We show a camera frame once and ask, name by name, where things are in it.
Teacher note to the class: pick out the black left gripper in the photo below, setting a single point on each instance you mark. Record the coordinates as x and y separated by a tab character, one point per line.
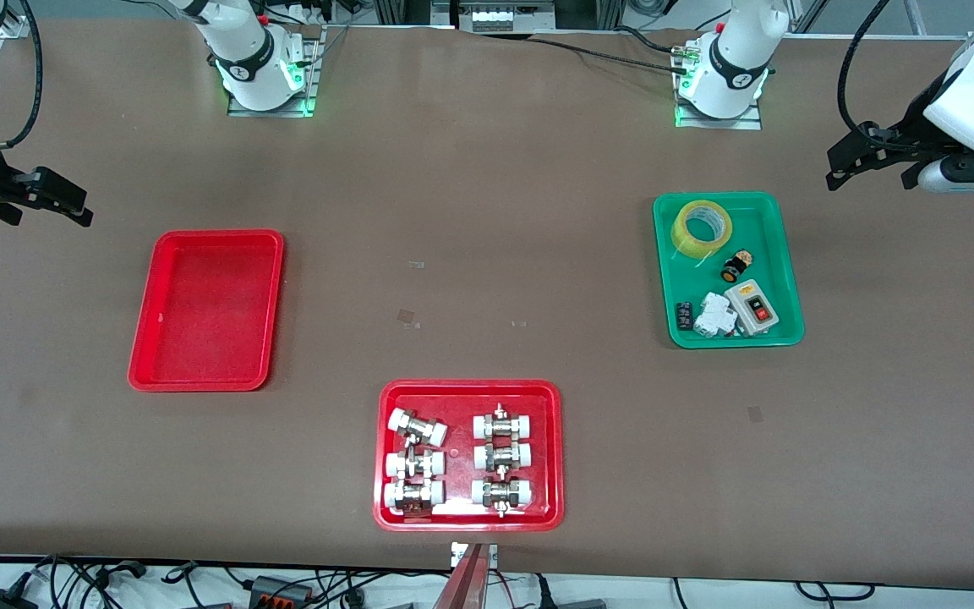
910	139

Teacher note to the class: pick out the yellow tape roll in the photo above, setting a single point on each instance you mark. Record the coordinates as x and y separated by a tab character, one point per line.
686	241

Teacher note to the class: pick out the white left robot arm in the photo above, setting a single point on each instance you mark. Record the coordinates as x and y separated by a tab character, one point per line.
732	59

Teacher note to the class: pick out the green plastic tray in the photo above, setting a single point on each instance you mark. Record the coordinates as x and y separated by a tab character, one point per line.
766	237

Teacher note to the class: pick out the empty-looking red plastic tray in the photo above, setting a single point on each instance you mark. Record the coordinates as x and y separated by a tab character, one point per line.
208	313

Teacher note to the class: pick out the red tray holding fittings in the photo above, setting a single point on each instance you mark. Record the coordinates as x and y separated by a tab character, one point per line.
462	448

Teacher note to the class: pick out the black orange push button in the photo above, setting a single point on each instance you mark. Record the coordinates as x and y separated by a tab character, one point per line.
734	269

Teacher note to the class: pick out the white circuit breaker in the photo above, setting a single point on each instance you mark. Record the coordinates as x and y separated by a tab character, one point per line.
714	317

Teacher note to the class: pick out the black terminal block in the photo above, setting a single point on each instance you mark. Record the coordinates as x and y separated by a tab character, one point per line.
684	315

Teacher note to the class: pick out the black power adapter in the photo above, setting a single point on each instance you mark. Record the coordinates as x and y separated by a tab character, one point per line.
1	600

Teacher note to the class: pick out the white electrical terminal device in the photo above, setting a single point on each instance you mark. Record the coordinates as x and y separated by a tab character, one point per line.
504	17

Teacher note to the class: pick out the white metal pipe fitting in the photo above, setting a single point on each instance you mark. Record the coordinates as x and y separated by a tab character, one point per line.
413	494
502	425
418	427
502	457
501	493
413	463

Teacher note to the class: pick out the black connector box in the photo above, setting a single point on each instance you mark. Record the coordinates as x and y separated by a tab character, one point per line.
280	589

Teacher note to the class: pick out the red aluminium profile bar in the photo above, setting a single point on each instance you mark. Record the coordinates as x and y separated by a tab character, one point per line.
463	584

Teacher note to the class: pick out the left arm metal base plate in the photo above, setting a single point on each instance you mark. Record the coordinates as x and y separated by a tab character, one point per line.
749	120

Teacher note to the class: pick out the white switch box red button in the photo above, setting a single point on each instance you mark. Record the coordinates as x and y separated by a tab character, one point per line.
749	309

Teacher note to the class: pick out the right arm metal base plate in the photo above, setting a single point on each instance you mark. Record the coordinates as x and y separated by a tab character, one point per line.
311	85

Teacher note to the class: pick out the silver metal bracket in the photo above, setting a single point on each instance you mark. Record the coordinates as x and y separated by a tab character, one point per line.
456	554

